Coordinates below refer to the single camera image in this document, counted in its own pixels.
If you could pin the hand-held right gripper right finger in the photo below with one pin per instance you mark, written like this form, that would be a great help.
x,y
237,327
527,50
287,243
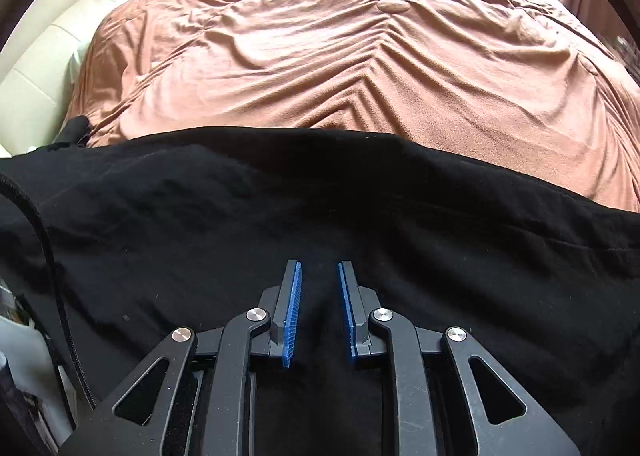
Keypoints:
x,y
349,316

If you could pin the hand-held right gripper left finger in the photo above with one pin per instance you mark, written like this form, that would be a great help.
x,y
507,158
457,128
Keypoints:
x,y
291,316

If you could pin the black pants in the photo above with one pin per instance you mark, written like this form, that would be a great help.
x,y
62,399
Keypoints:
x,y
200,216

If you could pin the brown blanket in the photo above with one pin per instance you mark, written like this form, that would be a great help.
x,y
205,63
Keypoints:
x,y
350,61

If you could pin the grey chair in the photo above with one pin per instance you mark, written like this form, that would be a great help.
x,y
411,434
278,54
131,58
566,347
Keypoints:
x,y
35,361

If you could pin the folded black garment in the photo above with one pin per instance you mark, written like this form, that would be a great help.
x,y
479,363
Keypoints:
x,y
75,130

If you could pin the pale green pillow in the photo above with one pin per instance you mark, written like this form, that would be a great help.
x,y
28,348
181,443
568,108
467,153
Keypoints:
x,y
79,61

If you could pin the cream leather headboard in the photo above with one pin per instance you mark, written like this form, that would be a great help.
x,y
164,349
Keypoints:
x,y
50,61

